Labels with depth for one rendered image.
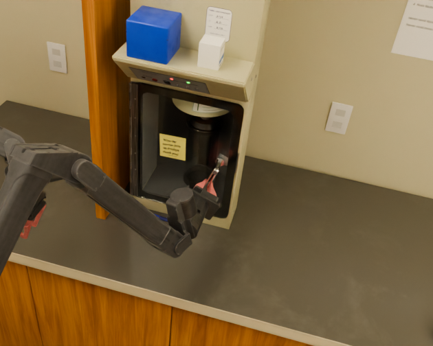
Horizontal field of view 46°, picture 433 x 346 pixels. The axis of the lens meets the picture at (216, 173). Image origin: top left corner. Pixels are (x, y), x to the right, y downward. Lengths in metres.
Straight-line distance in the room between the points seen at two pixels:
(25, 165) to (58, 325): 0.95
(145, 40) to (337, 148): 0.92
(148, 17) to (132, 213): 0.44
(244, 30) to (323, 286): 0.74
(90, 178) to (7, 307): 0.95
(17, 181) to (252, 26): 0.63
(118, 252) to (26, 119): 0.77
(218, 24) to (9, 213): 0.64
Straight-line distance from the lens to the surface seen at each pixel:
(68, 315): 1.73
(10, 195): 0.94
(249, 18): 1.23
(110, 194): 1.06
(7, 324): 1.94
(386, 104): 1.78
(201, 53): 1.20
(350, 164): 1.91
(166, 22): 1.20
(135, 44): 1.22
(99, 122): 1.39
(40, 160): 0.93
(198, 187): 1.35
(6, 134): 1.24
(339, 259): 1.60
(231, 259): 1.52
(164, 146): 1.45
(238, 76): 1.19
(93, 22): 1.26
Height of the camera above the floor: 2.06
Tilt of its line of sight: 38 degrees down
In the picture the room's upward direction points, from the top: 7 degrees clockwise
